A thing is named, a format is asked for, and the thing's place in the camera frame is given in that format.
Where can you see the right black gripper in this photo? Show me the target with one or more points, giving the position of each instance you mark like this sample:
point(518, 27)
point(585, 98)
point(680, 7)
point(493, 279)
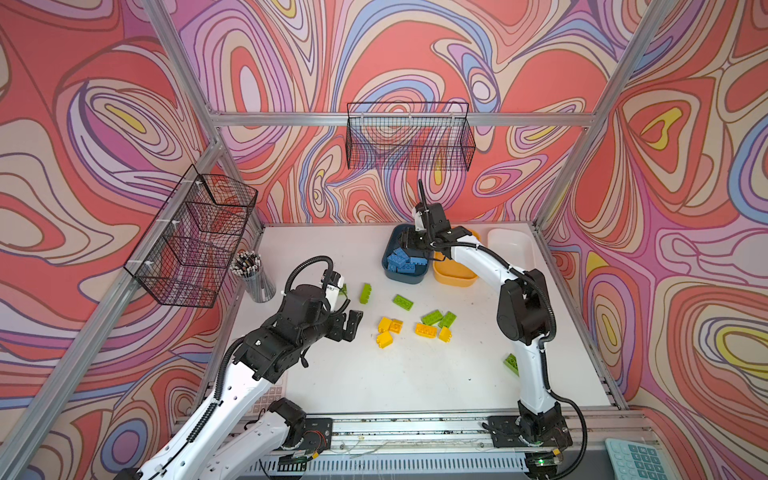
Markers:
point(409, 238)

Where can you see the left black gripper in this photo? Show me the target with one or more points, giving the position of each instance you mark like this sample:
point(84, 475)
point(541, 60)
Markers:
point(352, 324)

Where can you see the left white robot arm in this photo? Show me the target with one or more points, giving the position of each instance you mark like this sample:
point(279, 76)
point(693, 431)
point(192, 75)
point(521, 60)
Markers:
point(240, 384)

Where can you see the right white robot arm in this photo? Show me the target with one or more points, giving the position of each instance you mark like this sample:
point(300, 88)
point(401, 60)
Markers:
point(525, 316)

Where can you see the yellow lego top cluster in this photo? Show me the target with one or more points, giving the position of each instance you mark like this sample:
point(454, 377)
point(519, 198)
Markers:
point(384, 325)

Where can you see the yellow lego cluster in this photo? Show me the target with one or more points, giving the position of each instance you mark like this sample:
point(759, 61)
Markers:
point(384, 325)
point(384, 339)

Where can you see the yellow lego bottom cluster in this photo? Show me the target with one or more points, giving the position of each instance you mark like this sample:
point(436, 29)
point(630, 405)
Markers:
point(384, 339)

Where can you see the orange-yellow lego cluster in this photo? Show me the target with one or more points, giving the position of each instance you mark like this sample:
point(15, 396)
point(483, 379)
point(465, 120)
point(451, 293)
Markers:
point(395, 326)

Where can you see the dark teal plastic bin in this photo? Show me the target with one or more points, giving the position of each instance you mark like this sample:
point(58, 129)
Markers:
point(393, 243)

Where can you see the yellow plastic bin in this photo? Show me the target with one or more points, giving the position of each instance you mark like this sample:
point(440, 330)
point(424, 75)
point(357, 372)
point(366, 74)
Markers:
point(451, 273)

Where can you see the yellow lego long centre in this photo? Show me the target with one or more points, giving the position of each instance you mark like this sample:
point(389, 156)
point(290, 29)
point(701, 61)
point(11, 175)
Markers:
point(426, 331)

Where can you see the green lego pair left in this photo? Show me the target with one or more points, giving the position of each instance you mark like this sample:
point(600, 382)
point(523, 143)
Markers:
point(432, 318)

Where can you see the green lego pair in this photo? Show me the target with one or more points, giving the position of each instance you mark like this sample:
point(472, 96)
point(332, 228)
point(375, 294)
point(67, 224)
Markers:
point(447, 320)
point(432, 318)

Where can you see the yellow lego small centre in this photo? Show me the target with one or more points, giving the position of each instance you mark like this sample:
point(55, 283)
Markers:
point(444, 334)

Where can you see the green lego pair right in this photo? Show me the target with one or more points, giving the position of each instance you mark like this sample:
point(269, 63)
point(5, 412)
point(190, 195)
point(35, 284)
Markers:
point(447, 320)

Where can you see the white plastic bin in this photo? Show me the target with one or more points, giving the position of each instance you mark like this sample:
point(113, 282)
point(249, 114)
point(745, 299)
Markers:
point(515, 247)

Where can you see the pink calculator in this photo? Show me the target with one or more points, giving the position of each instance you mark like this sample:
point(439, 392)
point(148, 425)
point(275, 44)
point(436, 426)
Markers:
point(272, 394)

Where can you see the metal cup of pens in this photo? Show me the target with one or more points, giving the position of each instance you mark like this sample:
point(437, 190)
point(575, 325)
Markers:
point(248, 267)

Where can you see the teal calculator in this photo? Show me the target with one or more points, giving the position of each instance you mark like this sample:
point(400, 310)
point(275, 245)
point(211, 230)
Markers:
point(631, 460)

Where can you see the black wire basket back wall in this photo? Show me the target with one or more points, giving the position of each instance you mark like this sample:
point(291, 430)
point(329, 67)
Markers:
point(409, 135)

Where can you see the black wire basket wall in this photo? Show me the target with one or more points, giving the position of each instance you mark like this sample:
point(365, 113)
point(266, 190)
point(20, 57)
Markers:
point(183, 258)
point(409, 135)

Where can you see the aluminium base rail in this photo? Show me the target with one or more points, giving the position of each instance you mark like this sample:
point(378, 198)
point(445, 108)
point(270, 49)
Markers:
point(356, 446)

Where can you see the black wire basket left wall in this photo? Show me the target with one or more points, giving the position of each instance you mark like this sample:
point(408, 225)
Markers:
point(183, 258)

